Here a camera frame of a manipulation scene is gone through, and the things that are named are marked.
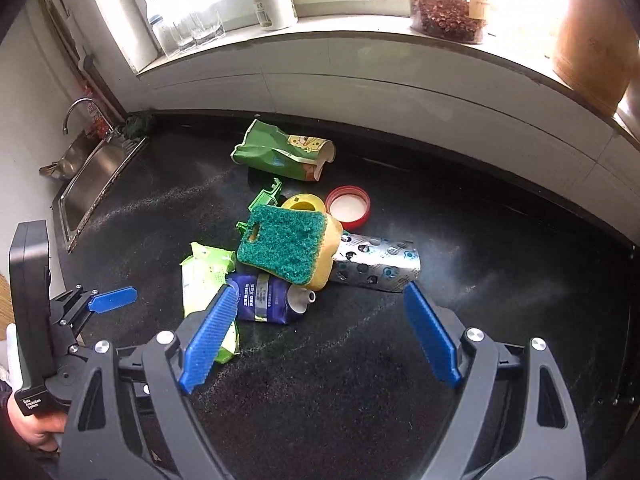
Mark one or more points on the yellow tape roll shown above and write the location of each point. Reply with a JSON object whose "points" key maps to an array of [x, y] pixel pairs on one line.
{"points": [[300, 202]]}

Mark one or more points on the metal bowl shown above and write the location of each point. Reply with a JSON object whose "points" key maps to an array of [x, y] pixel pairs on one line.
{"points": [[72, 157]]}

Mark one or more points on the dark green scrub cloth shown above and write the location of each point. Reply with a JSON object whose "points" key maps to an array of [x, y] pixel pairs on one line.
{"points": [[137, 126]]}

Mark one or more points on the green plastic toy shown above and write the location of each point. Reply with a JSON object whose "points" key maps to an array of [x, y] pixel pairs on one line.
{"points": [[265, 196]]}

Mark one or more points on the green snack bag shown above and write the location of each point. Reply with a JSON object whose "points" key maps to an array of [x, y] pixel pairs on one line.
{"points": [[265, 147]]}

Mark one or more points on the clear drinking glass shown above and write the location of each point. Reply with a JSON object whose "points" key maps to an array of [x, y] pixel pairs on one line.
{"points": [[186, 35], [209, 27]]}

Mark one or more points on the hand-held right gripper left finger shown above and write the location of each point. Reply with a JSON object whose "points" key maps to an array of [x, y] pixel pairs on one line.
{"points": [[207, 340]]}

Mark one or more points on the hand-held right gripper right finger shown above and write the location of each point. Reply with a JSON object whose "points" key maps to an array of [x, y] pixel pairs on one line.
{"points": [[432, 335]]}

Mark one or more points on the green and yellow sponge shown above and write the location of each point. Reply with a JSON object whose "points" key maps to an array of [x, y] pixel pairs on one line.
{"points": [[285, 240]]}

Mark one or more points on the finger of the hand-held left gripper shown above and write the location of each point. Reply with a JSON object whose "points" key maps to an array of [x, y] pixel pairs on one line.
{"points": [[112, 299]]}

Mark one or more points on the person's left hand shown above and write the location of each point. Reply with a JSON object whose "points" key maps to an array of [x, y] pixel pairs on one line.
{"points": [[32, 427]]}

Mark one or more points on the red jar lid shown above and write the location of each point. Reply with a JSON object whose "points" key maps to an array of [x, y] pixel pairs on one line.
{"points": [[347, 207]]}

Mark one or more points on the clear glass jar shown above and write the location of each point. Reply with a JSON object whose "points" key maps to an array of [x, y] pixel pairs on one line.
{"points": [[161, 35]]}

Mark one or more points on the red detergent bottle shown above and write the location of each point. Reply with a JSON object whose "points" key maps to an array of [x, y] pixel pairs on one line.
{"points": [[100, 122]]}

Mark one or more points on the chrome faucet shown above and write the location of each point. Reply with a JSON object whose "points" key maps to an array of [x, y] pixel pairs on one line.
{"points": [[75, 105]]}

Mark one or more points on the thick wooden chopping block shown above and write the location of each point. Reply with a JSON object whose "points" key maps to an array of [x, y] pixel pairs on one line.
{"points": [[595, 35]]}

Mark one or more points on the silver patterned wrapper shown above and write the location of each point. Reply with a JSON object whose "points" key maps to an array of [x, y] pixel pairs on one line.
{"points": [[375, 262]]}

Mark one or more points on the stainless steel sink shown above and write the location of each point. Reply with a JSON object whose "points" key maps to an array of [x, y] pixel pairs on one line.
{"points": [[95, 175]]}

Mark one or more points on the green wet wipes pack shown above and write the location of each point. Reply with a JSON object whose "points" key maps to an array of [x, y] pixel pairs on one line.
{"points": [[200, 280]]}

